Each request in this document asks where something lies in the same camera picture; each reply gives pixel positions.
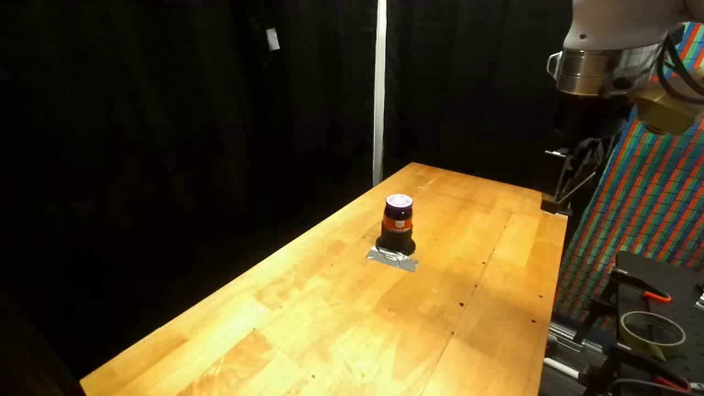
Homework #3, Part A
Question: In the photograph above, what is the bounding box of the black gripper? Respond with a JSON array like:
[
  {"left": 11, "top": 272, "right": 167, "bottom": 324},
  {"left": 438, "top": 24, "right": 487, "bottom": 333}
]
[{"left": 562, "top": 92, "right": 628, "bottom": 148}]

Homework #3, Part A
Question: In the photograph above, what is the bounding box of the brown cup with orange label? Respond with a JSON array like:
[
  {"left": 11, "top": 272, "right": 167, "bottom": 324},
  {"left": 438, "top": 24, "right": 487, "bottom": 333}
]
[{"left": 377, "top": 191, "right": 421, "bottom": 258}]

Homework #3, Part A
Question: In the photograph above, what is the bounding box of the colourful striped cloth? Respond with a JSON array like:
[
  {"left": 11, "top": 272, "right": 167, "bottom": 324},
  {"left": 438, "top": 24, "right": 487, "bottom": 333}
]
[{"left": 555, "top": 20, "right": 704, "bottom": 319}]

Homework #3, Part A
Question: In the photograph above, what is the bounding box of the black equipment platform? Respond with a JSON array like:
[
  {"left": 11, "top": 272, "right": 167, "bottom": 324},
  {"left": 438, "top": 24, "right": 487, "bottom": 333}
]
[{"left": 571, "top": 252, "right": 704, "bottom": 396}]

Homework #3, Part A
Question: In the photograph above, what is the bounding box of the white vertical pole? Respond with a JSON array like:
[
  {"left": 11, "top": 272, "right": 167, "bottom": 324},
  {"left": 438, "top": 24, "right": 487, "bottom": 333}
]
[{"left": 368, "top": 0, "right": 389, "bottom": 188}]

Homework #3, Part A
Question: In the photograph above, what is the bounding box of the tape roll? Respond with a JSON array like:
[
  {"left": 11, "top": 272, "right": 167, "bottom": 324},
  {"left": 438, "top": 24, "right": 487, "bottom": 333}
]
[{"left": 619, "top": 308, "right": 691, "bottom": 364}]

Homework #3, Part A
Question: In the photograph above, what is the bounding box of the black camera cable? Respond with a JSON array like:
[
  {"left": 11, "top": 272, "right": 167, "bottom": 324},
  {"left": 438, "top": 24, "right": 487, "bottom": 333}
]
[{"left": 656, "top": 30, "right": 704, "bottom": 101}]

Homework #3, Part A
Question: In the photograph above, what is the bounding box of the orange clamp handle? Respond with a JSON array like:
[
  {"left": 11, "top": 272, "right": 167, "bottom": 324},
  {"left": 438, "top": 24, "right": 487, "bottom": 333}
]
[{"left": 641, "top": 289, "right": 675, "bottom": 307}]

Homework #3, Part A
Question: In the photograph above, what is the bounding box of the silver metal rail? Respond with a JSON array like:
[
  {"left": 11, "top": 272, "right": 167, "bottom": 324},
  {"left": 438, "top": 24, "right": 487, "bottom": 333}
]
[{"left": 543, "top": 322, "right": 590, "bottom": 384}]

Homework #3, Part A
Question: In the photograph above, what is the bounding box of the grey duct tape patch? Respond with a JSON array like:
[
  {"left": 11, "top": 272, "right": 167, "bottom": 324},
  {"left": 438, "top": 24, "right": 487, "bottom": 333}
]
[{"left": 366, "top": 244, "right": 421, "bottom": 276}]

